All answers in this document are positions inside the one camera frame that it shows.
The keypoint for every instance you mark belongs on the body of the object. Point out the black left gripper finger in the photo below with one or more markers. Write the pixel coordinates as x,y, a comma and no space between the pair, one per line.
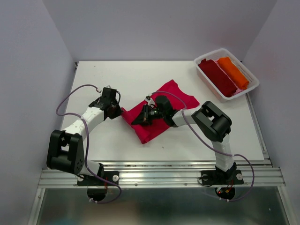
110,114
117,109

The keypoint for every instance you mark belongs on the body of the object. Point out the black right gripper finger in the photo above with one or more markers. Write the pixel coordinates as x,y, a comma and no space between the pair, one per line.
142,116
146,123

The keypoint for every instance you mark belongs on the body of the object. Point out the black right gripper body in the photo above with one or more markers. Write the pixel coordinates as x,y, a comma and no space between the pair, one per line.
150,113

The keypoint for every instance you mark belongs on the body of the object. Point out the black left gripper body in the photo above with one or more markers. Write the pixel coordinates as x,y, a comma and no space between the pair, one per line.
112,103

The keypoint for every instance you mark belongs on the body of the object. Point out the crimson red t shirt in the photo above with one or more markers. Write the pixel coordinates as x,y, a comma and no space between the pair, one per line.
178,99

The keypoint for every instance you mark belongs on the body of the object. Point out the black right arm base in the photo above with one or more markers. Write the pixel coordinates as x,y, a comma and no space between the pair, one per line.
209,178

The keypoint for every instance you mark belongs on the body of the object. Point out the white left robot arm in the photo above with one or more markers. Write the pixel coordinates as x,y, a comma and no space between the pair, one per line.
66,151

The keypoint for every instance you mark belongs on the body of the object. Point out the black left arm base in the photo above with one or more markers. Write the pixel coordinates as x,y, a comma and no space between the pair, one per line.
100,178

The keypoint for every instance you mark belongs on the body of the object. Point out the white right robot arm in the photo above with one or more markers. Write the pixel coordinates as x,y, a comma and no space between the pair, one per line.
213,123

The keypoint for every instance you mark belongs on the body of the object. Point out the dark red rolled shirt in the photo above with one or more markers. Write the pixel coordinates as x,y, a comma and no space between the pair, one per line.
218,77

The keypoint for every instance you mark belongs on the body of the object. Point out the white plastic basket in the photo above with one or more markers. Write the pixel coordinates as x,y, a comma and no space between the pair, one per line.
220,53

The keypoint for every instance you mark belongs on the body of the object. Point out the orange rolled shirt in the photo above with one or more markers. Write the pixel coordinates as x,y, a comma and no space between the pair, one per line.
233,72

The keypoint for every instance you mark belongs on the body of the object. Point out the aluminium rail frame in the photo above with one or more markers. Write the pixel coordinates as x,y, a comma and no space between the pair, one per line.
169,174

